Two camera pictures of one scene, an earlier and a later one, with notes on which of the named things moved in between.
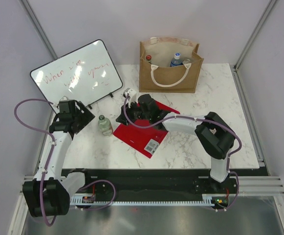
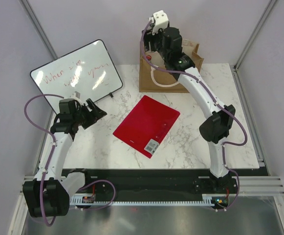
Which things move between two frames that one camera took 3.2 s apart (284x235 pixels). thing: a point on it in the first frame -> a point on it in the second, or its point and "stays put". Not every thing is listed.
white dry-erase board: [84, 75] stays put
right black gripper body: [134, 112] -> [154, 42]
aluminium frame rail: [261, 158] stays put
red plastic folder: [142, 140] stays put
